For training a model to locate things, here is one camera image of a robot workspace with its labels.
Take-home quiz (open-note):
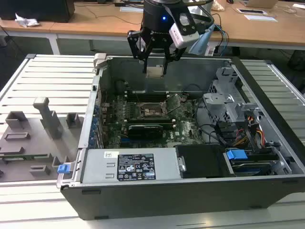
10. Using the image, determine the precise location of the white paper sheet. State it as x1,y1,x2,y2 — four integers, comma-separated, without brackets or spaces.
244,14,278,22
120,6,144,13

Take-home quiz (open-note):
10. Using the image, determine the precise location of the grey metal drive cage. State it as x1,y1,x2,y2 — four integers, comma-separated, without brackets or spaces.
202,66,265,125

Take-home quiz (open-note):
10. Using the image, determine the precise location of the black drive bay shroud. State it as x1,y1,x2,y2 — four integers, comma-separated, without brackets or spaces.
175,144,236,179

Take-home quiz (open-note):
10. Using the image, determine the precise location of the grey plastic case latch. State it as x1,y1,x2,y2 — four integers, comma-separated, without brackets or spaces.
93,52,108,72

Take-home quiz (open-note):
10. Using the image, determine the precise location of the grey parts rack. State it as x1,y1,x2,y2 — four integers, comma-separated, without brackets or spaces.
0,96,86,183

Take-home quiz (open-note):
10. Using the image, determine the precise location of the graphics card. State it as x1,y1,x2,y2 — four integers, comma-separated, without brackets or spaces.
128,124,164,140

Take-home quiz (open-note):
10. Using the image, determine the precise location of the blue cable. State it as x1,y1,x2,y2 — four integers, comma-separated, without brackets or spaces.
213,23,230,54

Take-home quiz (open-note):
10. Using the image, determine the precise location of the grey power supply unit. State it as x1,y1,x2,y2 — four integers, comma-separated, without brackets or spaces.
81,147,179,184

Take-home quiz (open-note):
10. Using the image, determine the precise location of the white wrist camera on bracket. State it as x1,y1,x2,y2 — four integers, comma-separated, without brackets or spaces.
164,3,200,48

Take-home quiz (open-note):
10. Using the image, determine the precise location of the crumpled white paper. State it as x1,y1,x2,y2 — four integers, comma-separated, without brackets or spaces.
14,13,40,28

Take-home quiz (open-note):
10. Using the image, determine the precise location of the CPU socket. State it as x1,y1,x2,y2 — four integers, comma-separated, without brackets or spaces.
135,102,172,120

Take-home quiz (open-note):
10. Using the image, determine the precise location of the wooden desk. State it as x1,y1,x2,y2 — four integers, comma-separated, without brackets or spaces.
0,0,305,51

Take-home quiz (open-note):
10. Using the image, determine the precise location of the coloured wire bundle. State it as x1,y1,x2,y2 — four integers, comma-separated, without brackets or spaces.
234,115,266,146

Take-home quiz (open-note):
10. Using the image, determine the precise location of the silver laptop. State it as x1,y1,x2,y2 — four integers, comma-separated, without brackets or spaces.
245,0,279,8

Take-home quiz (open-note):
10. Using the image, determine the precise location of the black bag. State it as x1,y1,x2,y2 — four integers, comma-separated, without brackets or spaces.
287,50,305,70

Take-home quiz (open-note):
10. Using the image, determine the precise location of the black open PC case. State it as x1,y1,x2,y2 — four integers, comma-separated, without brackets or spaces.
56,52,305,220

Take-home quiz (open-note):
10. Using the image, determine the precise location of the large black box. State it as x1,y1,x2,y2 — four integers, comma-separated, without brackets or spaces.
0,0,76,23

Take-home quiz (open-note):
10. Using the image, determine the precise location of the hard disk in blue carrier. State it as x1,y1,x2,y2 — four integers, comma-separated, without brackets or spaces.
224,148,281,177

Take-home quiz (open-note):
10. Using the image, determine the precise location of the green motherboard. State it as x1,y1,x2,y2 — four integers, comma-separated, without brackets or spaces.
100,94,208,148

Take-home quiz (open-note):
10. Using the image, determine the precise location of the silver CPU chip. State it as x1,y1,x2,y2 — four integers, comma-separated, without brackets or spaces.
145,66,165,78

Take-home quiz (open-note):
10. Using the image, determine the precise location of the blue case release latch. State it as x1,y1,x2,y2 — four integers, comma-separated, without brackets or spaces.
58,164,72,175

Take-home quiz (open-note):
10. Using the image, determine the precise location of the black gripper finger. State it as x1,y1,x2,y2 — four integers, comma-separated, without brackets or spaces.
127,30,153,74
163,40,187,75

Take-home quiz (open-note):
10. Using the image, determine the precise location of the beige crumpled bag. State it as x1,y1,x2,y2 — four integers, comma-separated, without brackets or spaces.
213,0,226,12

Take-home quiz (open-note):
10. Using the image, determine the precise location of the white framed tablet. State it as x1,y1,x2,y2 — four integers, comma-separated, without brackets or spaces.
236,8,268,15

